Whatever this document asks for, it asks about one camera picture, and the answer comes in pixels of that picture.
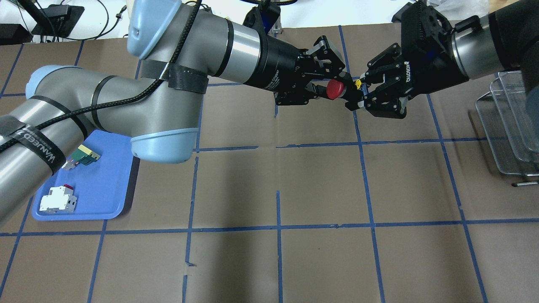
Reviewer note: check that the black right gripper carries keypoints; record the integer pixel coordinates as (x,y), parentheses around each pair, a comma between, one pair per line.
(436,69)

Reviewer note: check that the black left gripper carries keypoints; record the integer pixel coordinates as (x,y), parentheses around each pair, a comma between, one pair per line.
(281,64)

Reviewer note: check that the red emergency stop button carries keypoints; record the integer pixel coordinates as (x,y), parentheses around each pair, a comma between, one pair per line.
(352,92)

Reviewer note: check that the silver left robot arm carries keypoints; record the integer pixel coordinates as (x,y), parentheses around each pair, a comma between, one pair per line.
(180,46)

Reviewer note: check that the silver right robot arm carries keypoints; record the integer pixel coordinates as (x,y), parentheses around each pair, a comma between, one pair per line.
(502,41)

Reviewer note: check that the green yellow terminal block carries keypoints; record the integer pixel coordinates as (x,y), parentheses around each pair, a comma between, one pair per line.
(81,156)

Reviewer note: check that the white circuit breaker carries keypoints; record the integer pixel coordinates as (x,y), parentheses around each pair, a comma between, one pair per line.
(59,199)

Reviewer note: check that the silver wire mesh shelf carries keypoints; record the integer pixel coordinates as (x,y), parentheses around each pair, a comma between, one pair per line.
(509,128)

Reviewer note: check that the black device with cables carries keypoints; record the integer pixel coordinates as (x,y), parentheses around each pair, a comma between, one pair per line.
(54,21)

